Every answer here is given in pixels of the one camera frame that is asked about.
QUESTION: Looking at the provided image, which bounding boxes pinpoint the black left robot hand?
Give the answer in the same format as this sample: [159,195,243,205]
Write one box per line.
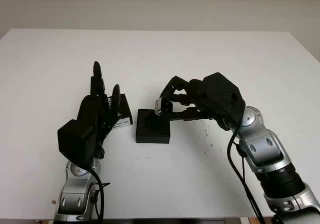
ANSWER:
[74,61,122,161]

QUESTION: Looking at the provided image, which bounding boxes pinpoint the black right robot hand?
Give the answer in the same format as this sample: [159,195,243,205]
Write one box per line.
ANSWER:
[158,75,238,132]

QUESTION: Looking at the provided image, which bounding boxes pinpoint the small silver depth camera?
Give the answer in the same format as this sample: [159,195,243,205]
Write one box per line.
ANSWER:
[153,97,174,116]

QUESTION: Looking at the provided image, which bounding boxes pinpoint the black RealSense box lid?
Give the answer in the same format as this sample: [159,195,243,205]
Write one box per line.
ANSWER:
[106,93,134,130]

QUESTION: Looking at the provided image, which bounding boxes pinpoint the black box base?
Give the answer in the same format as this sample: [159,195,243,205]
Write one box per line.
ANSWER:
[135,108,172,145]

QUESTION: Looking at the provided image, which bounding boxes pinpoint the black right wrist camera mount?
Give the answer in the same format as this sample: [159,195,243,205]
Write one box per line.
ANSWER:
[202,72,246,126]

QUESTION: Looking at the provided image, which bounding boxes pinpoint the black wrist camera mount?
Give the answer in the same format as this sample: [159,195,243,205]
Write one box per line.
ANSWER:
[202,72,246,126]
[57,119,98,169]

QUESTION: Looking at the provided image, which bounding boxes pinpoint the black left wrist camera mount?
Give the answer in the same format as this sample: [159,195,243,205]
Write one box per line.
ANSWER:
[57,119,98,169]

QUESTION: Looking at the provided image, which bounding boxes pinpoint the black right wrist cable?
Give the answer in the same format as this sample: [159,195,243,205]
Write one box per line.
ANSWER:
[226,123,267,224]

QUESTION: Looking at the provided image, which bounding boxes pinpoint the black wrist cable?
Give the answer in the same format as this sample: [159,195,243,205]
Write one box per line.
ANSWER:
[84,167,111,221]
[226,123,267,224]

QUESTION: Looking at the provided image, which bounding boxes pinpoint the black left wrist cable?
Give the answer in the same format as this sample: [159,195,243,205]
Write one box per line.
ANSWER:
[84,167,111,221]

